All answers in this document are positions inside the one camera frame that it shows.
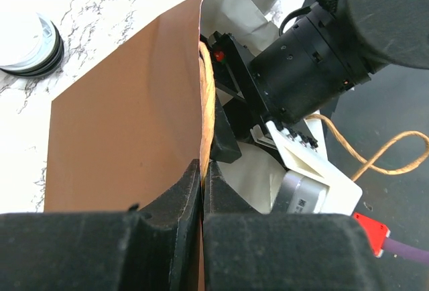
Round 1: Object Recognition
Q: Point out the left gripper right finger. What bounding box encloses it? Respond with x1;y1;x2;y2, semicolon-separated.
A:
202;162;379;290

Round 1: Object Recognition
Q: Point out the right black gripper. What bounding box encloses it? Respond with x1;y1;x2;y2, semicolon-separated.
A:
200;32;278;164

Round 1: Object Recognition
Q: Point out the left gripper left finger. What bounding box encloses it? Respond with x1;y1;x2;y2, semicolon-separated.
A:
1;161;200;290

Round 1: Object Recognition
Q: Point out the brown paper takeout bag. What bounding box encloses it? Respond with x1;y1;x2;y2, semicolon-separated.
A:
44;0;286;288

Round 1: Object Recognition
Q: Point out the stack of cup lids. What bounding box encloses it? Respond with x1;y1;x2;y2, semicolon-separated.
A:
1;9;64;78

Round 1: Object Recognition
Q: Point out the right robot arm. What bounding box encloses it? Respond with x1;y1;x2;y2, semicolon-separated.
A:
200;0;428;163

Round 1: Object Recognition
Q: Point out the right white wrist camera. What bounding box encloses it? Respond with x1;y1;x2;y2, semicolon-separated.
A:
250;121;363;216

